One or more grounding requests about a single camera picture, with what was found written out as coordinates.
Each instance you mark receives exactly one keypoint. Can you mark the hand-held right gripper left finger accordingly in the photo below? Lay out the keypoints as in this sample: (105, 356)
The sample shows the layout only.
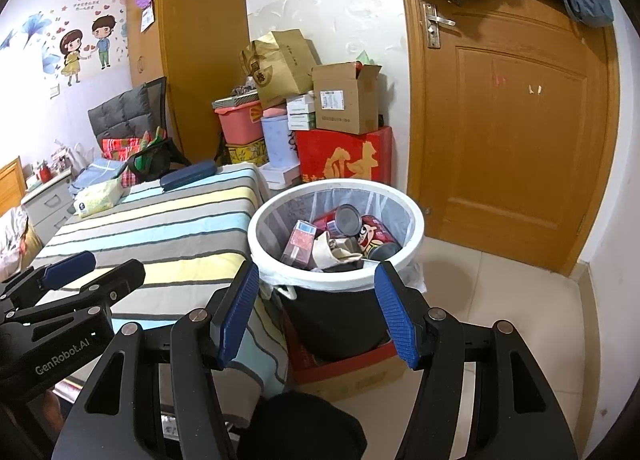
(235, 315)

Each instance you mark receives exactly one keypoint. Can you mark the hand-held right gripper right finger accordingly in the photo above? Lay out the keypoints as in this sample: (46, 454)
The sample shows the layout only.
(397, 315)

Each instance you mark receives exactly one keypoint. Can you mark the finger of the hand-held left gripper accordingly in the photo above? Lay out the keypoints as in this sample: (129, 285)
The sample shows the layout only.
(110, 285)
(70, 270)

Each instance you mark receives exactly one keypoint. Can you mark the white-rimmed trash bin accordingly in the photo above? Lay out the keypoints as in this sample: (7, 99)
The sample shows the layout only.
(330, 325)

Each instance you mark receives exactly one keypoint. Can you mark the red can with cartoon face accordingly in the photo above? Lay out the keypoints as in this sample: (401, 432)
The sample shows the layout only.
(380, 235)

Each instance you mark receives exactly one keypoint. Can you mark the beige paper bag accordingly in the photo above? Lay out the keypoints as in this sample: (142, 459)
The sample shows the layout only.
(325, 250)

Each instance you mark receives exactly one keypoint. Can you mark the pink white small carton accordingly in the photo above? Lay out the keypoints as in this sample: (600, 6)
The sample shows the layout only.
(300, 240)

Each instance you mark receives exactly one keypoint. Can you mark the red can with silver end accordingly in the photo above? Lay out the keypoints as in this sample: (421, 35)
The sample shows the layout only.
(347, 220)

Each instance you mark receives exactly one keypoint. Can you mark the bed with floral quilt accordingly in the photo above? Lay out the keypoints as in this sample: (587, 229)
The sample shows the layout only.
(12, 240)

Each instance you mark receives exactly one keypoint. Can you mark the grey drawer cabinet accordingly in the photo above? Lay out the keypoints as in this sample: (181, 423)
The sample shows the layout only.
(45, 210)

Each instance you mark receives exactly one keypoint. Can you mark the yellow-green tissue pack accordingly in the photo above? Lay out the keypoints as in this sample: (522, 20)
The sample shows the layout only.
(97, 197)

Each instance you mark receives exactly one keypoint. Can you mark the red-topped cardboard box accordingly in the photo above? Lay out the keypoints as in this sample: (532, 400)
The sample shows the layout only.
(350, 380)

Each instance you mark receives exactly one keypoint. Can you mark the red cup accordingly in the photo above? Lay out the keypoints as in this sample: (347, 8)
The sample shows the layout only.
(44, 173)

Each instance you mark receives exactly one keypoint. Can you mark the blue folded cloth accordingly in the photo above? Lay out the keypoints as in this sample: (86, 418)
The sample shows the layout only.
(95, 170)

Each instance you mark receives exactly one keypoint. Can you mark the wooden bed headboard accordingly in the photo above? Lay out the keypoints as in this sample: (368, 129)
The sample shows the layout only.
(12, 180)

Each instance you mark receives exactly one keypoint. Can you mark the person's black trouser leg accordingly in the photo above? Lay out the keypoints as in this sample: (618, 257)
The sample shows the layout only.
(300, 430)

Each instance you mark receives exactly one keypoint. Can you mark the black green-trimmed bag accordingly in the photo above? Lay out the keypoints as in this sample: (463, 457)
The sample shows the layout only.
(155, 160)

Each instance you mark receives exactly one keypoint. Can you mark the dark blue glasses case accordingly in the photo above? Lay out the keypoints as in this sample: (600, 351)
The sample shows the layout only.
(187, 175)

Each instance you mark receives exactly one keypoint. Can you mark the red plaid cloth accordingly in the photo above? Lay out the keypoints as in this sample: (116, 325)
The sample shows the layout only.
(120, 145)

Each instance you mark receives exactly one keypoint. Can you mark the yellow patterned box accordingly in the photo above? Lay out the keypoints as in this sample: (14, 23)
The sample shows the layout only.
(245, 153)

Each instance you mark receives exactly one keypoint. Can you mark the red gift box gold print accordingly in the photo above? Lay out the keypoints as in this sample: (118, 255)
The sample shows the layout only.
(350, 155)

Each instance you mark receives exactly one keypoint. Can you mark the grey cushioned chair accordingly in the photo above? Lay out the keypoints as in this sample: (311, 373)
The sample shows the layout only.
(120, 110)

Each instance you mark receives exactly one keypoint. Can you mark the light blue cylinder container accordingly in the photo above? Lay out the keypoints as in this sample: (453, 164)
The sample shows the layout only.
(280, 140)

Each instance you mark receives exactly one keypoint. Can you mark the pink plastic bin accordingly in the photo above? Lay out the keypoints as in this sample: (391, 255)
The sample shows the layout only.
(240, 123)

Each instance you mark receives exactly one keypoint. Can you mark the white medicine box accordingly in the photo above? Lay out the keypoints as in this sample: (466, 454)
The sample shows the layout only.
(301, 121)
(300, 104)

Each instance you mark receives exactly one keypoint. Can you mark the patterned tray with clutter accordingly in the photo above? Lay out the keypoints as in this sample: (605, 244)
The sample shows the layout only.
(235, 100)

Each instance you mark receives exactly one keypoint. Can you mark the open cardboard box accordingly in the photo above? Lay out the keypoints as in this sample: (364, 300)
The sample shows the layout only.
(345, 105)

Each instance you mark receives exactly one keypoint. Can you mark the wooden door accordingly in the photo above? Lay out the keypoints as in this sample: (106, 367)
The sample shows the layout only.
(500, 115)

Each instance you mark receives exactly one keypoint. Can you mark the kraft paper bag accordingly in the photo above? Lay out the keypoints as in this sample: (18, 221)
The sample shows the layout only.
(280, 65)

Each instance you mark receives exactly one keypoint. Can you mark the wooden wardrobe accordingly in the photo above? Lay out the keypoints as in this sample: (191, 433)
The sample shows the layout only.
(200, 40)

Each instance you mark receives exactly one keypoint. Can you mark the paper tag on wardrobe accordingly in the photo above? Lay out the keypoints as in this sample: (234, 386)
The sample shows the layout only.
(148, 20)

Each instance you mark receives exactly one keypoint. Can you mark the white wall switch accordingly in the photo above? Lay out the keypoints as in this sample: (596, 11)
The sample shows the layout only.
(55, 91)

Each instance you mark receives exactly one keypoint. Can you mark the cartoon couple wall sticker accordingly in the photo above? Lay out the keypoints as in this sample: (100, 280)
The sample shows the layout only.
(72, 53)

